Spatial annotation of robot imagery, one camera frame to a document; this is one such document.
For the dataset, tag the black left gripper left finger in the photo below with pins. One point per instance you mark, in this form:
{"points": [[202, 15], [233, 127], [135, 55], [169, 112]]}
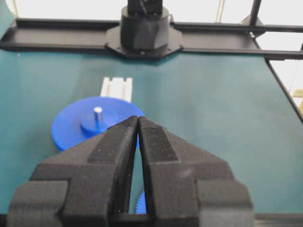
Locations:
{"points": [[81, 186]]}

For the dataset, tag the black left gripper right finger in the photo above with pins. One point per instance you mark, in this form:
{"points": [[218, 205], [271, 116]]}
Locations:
{"points": [[186, 186]]}

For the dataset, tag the small blue gear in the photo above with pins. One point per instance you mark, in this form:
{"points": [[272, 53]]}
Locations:
{"points": [[140, 207]]}

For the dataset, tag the large blue gear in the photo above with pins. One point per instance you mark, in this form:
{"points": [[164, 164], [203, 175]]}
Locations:
{"points": [[76, 123]]}

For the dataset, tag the steel shaft in large gear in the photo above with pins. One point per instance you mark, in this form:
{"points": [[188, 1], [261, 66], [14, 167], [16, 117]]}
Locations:
{"points": [[98, 113]]}

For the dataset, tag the silver aluminium extrusion rail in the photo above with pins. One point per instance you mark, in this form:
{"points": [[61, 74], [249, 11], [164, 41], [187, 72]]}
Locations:
{"points": [[118, 88]]}

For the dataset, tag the black metal table frame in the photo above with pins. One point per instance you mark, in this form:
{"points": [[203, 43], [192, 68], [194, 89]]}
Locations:
{"points": [[219, 93]]}

